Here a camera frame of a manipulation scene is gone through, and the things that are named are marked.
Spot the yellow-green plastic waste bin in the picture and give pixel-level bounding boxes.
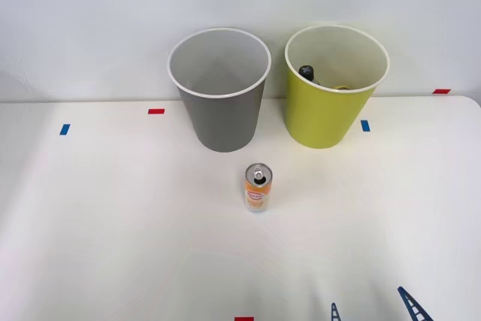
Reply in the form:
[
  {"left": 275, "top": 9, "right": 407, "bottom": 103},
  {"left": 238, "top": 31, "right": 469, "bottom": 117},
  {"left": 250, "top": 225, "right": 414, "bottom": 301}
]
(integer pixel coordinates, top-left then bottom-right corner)
[{"left": 283, "top": 24, "right": 391, "bottom": 150}]

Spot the orange drink can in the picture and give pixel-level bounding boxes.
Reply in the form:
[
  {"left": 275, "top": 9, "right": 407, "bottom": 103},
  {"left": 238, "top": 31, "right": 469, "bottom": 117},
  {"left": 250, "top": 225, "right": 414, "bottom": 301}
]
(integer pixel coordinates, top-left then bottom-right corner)
[{"left": 244, "top": 163, "right": 274, "bottom": 213}]

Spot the bottle with black cap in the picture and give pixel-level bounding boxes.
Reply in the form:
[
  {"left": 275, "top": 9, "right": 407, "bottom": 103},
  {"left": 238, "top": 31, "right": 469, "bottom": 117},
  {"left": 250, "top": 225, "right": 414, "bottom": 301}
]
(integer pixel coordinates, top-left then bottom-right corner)
[{"left": 298, "top": 64, "right": 321, "bottom": 86}]

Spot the grey plastic waste bin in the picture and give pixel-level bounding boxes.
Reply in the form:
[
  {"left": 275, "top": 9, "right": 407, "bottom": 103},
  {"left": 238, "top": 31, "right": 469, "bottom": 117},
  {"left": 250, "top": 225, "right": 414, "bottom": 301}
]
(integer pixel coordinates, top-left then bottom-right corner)
[{"left": 167, "top": 27, "right": 272, "bottom": 153}]

